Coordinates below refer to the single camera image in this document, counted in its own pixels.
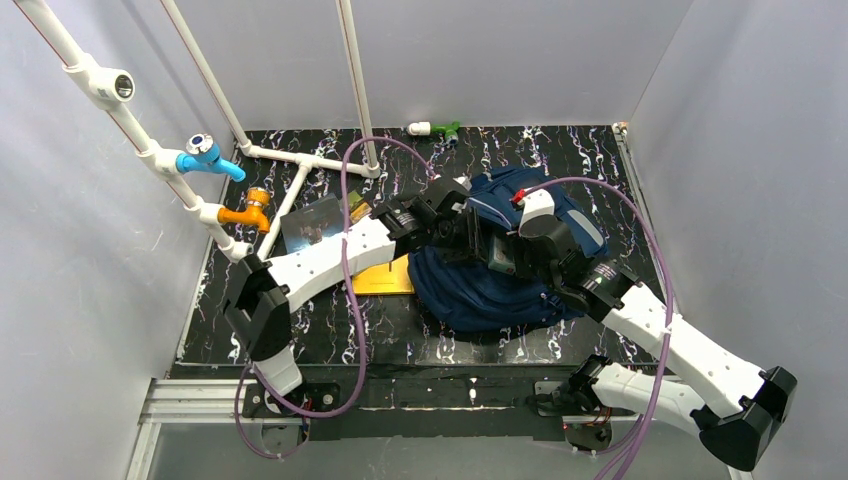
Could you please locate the dark blue hardcover book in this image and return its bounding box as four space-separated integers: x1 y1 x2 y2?
273 195 343 256

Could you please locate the green white pipe fitting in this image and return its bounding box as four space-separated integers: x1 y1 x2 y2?
406 121 460 147

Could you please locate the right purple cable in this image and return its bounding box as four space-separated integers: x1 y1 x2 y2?
516 176 676 480

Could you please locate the orange plastic tap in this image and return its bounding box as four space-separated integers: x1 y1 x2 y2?
216 187 271 234

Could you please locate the yellow notebook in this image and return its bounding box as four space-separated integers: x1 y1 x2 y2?
352 255 415 295

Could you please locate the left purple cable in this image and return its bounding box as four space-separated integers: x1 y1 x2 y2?
233 135 440 461

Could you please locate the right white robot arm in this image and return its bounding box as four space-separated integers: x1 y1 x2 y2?
512 214 798 472

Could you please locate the white pvc pipe frame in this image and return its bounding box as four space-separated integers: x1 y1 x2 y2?
13 0 383 263

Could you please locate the blue orange paperback book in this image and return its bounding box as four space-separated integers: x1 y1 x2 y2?
339 191 372 226

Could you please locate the aluminium rail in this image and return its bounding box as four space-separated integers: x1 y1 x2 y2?
125 377 757 480

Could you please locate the navy blue backpack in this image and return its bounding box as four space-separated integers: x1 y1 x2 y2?
407 166 582 333

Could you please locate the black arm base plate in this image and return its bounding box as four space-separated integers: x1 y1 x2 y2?
238 364 579 442

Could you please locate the blue plastic tap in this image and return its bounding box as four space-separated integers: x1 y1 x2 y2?
175 133 246 182

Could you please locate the purple cable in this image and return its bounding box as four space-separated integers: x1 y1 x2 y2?
233 135 440 461
516 176 676 480

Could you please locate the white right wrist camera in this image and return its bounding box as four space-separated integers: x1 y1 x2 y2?
513 189 556 239

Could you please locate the white green small box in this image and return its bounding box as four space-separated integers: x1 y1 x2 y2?
487 234 516 275

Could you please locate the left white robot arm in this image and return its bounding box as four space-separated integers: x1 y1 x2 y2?
222 177 481 395

